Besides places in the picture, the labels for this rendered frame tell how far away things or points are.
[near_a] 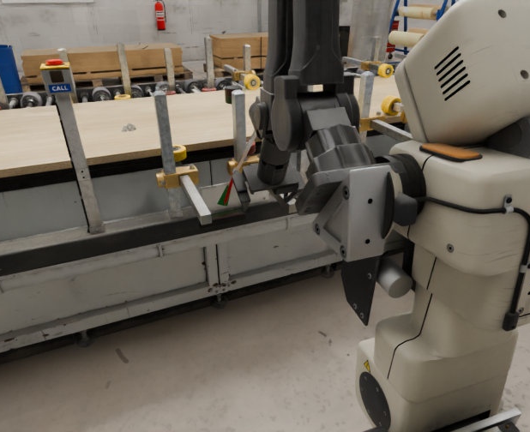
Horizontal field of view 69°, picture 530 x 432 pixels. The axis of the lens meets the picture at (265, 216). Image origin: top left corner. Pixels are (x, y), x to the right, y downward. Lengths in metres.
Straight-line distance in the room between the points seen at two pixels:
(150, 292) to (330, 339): 0.86
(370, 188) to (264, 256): 1.55
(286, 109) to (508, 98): 0.24
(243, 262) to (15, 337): 1.01
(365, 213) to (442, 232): 0.09
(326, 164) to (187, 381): 1.41
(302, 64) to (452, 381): 0.55
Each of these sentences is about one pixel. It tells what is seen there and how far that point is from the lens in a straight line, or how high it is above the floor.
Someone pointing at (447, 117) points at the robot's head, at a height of 1.27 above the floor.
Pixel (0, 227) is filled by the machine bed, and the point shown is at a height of 0.67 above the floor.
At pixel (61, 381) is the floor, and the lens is 1.93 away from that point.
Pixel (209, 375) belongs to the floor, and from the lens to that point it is 1.77.
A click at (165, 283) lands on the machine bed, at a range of 1.87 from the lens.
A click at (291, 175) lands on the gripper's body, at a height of 1.07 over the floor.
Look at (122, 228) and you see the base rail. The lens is 1.39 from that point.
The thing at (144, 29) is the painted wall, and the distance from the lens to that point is 8.45.
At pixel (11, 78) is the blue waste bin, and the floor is 0.30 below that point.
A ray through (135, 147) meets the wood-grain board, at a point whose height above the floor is 0.90.
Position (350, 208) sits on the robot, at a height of 1.19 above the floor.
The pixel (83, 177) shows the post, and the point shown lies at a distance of 1.31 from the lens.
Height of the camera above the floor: 1.39
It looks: 30 degrees down
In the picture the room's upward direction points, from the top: straight up
